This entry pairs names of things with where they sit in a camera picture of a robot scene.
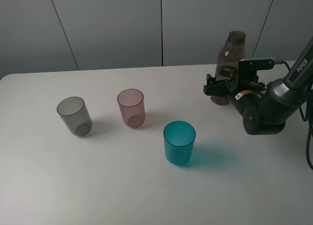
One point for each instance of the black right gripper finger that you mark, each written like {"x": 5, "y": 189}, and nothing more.
{"x": 218, "y": 90}
{"x": 212, "y": 81}

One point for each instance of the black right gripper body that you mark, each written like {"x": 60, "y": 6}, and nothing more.
{"x": 245, "y": 92}

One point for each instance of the brown transparent water bottle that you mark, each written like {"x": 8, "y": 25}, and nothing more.
{"x": 232, "y": 51}

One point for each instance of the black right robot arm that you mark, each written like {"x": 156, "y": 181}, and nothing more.
{"x": 265, "y": 108}

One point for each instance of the teal translucent plastic cup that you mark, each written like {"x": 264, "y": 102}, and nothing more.
{"x": 179, "y": 138}

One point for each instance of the pink translucent plastic cup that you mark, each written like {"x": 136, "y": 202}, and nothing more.
{"x": 131, "y": 104}

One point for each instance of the grey translucent plastic cup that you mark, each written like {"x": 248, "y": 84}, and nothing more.
{"x": 75, "y": 115}

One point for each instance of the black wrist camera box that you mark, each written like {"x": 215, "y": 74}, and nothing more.
{"x": 248, "y": 68}

